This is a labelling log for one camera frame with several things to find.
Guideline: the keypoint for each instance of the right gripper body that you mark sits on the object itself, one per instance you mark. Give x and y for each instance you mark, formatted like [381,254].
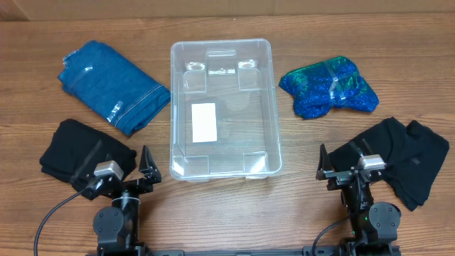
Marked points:
[345,174]

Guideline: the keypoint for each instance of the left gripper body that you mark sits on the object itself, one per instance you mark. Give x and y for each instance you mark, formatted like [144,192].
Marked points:
[141,186]

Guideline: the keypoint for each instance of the black garment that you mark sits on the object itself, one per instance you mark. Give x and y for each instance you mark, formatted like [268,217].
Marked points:
[413,155]
[76,149]

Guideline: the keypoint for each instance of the blue sequin garment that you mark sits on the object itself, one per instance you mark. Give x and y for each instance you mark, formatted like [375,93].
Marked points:
[333,83]

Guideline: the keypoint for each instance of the blue denim jeans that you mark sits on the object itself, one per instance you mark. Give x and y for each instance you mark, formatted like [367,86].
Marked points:
[113,87]

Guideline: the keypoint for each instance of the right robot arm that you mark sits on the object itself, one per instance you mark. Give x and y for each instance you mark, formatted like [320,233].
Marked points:
[374,224]

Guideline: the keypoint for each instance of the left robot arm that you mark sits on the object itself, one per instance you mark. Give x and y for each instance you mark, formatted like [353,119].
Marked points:
[117,226]

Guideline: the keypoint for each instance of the white label in bin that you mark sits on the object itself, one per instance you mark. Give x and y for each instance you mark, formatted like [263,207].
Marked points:
[204,127]

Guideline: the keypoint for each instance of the clear plastic storage bin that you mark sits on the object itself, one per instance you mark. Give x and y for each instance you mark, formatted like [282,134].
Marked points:
[238,76]

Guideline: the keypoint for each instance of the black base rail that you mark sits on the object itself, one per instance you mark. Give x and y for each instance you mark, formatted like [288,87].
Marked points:
[305,251]

